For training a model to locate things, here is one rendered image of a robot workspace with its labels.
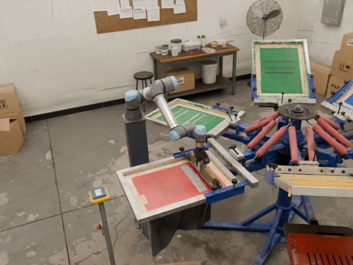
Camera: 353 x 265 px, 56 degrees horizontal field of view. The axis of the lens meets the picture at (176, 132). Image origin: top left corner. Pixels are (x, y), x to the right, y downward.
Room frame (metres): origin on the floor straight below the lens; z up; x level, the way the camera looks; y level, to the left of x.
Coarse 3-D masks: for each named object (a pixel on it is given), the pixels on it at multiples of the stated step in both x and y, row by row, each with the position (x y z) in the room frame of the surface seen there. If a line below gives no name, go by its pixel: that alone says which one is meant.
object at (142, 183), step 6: (186, 162) 2.24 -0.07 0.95; (168, 168) 2.17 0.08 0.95; (174, 168) 2.16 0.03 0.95; (180, 168) 2.16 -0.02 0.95; (192, 168) 2.15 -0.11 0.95; (210, 168) 2.14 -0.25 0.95; (150, 174) 2.10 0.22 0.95; (156, 174) 2.10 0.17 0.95; (180, 174) 2.08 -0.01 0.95; (198, 174) 2.07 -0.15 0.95; (132, 180) 2.03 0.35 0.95; (138, 180) 2.03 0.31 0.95; (144, 180) 2.02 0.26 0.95; (180, 180) 2.00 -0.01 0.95; (138, 186) 1.96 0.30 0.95; (144, 186) 1.95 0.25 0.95; (150, 186) 1.95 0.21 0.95; (138, 192) 1.88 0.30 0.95
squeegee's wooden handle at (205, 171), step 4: (192, 152) 2.22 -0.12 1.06; (192, 156) 2.18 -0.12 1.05; (192, 160) 2.18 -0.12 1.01; (200, 168) 2.05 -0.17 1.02; (204, 168) 2.00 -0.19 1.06; (204, 172) 1.99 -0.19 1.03; (208, 172) 1.94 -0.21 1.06; (208, 176) 1.93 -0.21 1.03; (212, 176) 1.89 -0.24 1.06; (208, 180) 1.93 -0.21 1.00; (212, 180) 1.87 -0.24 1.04
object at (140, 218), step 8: (208, 152) 2.31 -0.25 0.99; (160, 160) 2.23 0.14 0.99; (168, 160) 2.23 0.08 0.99; (176, 160) 2.26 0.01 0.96; (216, 160) 2.19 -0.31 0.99; (128, 168) 2.14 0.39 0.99; (136, 168) 2.14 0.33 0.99; (144, 168) 2.16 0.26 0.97; (224, 168) 2.08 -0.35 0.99; (120, 176) 2.04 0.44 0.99; (232, 176) 1.98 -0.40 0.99; (128, 192) 1.85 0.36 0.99; (128, 200) 1.78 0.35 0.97; (192, 200) 1.73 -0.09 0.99; (200, 200) 1.73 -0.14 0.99; (136, 208) 1.68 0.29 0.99; (168, 208) 1.66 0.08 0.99; (176, 208) 1.67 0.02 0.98; (184, 208) 1.69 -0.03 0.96; (136, 216) 1.60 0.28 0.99; (144, 216) 1.60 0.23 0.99; (152, 216) 1.61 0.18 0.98; (160, 216) 1.63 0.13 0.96
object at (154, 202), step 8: (200, 176) 2.04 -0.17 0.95; (216, 176) 2.03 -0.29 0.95; (184, 184) 1.96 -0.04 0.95; (192, 184) 1.95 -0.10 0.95; (208, 184) 1.94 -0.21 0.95; (224, 184) 1.93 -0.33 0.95; (144, 192) 1.88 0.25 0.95; (152, 192) 1.88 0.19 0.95; (192, 192) 1.85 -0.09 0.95; (200, 192) 1.85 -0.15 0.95; (152, 200) 1.79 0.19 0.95; (160, 200) 1.79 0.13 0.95; (168, 200) 1.78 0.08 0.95; (176, 200) 1.78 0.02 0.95; (152, 208) 1.71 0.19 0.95
